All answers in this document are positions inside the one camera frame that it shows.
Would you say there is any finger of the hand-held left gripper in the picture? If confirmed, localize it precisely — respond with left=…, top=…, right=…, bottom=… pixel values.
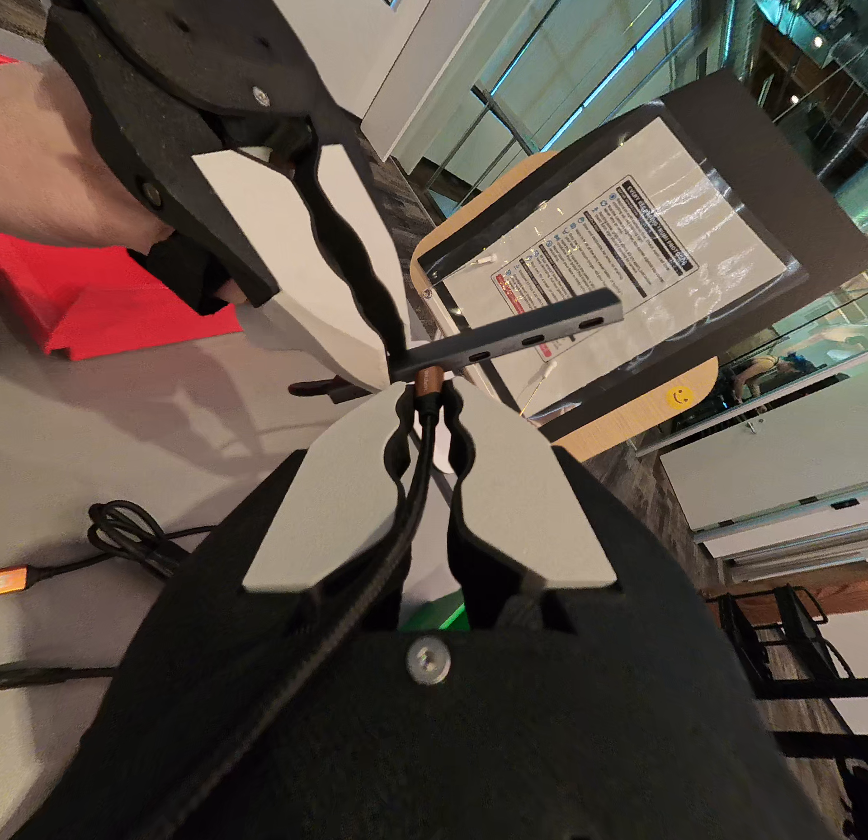
left=192, top=145, right=408, bottom=395
left=298, top=128, right=412, bottom=353

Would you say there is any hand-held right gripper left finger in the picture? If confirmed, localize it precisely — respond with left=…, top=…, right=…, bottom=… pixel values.
left=243, top=382, right=416, bottom=598

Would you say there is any green object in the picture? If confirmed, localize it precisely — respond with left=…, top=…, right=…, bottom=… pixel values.
left=399, top=601, right=470, bottom=632

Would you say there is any person's left hand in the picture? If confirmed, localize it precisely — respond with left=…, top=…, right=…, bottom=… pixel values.
left=0, top=59, right=249, bottom=307

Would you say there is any white instruction sheet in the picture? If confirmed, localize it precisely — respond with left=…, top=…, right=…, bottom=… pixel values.
left=434, top=116, right=804, bottom=417

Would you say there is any thin black cable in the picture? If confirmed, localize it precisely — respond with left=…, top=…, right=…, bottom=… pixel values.
left=0, top=665, right=119, bottom=690

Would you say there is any black metal rack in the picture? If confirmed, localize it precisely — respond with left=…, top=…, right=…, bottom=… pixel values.
left=705, top=584, right=868, bottom=700

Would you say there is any black braided usb-c cable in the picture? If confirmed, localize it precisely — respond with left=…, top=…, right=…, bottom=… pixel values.
left=152, top=367, right=447, bottom=840

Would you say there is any grey usb-c hub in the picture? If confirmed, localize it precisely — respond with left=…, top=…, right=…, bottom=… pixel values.
left=388, top=287, right=625, bottom=384

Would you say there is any white cabinet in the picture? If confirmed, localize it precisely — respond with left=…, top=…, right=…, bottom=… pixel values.
left=661, top=372, right=868, bottom=583

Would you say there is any red plastic bin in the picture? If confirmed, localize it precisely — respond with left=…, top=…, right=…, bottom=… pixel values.
left=0, top=53, right=244, bottom=363

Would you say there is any black sign board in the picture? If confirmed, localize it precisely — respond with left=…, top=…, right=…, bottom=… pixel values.
left=415, top=67, right=868, bottom=442

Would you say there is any black cable with orange plug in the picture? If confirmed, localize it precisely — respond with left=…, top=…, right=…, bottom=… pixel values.
left=0, top=500, right=218, bottom=598

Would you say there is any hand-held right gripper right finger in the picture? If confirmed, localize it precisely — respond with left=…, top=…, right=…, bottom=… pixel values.
left=449, top=382, right=621, bottom=591

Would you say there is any glass partition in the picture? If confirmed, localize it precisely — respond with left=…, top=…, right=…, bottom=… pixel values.
left=420, top=0, right=720, bottom=197

